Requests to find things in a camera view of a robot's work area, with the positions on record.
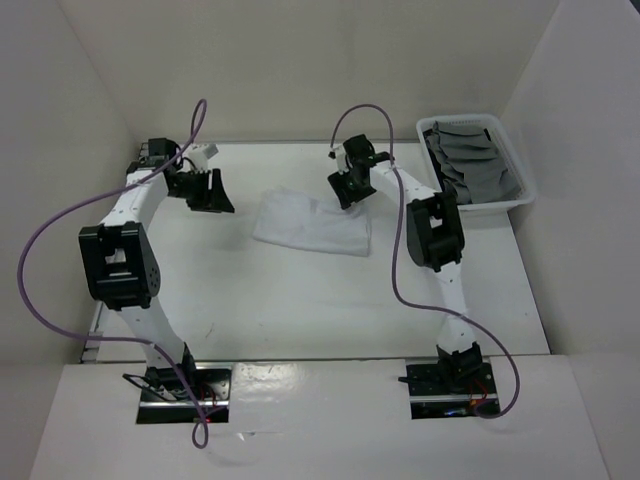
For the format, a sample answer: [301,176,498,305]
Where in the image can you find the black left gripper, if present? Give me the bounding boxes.
[169,168,236,214]

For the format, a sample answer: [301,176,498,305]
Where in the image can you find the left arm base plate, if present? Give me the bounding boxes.
[123,362,232,425]

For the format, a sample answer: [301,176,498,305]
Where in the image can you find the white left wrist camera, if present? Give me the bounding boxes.
[184,143,219,172]

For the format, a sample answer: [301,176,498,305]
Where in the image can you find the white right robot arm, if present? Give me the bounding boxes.
[328,134,482,393]

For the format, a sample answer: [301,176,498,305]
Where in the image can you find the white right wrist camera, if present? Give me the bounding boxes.
[328,145,350,174]

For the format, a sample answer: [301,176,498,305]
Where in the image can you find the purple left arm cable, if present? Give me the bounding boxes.
[17,98,221,449]

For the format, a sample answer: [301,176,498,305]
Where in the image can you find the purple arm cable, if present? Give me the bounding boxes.
[17,98,221,449]
[328,103,523,419]

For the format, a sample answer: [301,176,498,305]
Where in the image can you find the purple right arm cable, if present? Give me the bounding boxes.
[328,103,523,419]

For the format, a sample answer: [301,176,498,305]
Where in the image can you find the white skirt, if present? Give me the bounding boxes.
[252,188,371,257]

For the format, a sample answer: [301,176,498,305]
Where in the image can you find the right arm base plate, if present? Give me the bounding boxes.
[398,362,500,420]

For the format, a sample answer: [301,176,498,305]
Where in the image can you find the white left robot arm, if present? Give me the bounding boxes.
[79,138,235,400]

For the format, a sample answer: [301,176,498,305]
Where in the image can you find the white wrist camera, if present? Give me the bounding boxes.
[328,145,350,174]
[184,143,219,172]

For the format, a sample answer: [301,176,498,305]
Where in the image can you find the grey skirts in basket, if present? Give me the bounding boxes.
[423,121,520,205]

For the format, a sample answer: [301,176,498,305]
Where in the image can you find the white plastic basket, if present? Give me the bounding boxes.
[416,113,537,215]

